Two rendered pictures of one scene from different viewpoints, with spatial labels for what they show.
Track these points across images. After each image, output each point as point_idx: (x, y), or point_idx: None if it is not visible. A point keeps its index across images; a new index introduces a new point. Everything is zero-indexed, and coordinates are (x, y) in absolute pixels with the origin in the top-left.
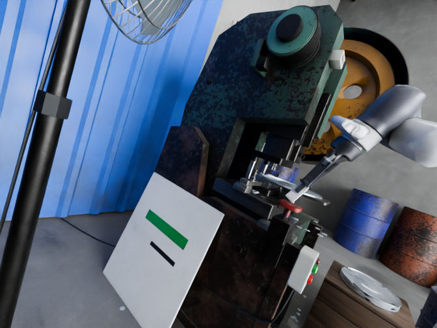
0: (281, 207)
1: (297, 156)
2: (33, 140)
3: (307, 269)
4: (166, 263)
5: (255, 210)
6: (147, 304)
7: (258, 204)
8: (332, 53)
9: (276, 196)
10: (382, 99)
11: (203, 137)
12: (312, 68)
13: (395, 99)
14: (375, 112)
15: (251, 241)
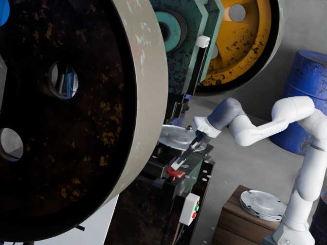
0: (172, 162)
1: (181, 113)
2: None
3: (190, 209)
4: (75, 230)
5: (150, 172)
6: None
7: (151, 166)
8: (197, 40)
9: (166, 148)
10: (219, 110)
11: None
12: (183, 51)
13: (224, 112)
14: (215, 118)
15: (150, 198)
